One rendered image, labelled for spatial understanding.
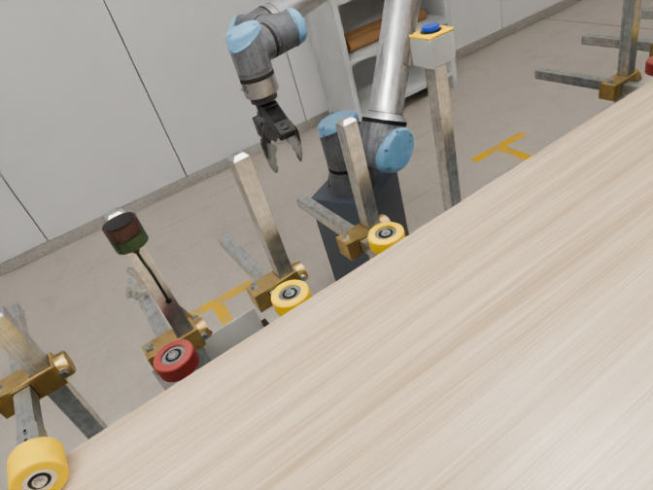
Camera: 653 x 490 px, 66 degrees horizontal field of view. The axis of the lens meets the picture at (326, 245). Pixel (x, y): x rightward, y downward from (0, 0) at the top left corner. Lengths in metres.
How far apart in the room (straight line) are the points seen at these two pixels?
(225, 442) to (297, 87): 3.30
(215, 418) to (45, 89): 2.88
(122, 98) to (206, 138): 0.60
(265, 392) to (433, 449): 0.29
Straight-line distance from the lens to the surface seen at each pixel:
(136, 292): 1.30
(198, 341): 1.13
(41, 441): 0.95
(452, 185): 1.37
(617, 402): 0.81
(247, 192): 1.02
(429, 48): 1.19
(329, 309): 0.97
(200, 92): 3.67
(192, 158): 3.77
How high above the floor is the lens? 1.56
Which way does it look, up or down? 35 degrees down
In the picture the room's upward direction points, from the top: 18 degrees counter-clockwise
